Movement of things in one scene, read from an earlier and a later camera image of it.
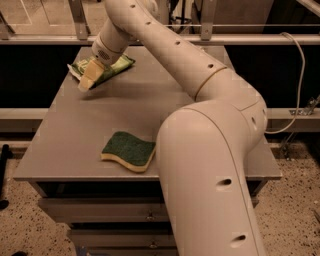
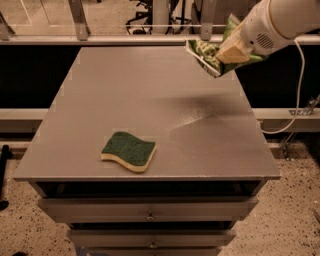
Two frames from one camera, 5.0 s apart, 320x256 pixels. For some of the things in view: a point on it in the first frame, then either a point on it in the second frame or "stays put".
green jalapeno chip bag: x=108 y=71 → x=202 y=52
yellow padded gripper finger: x=92 y=71 → x=235 y=49
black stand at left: x=6 y=154 stays put
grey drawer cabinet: x=109 y=208 stays put
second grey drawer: x=123 y=238 stays put
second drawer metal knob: x=153 y=245 stays put
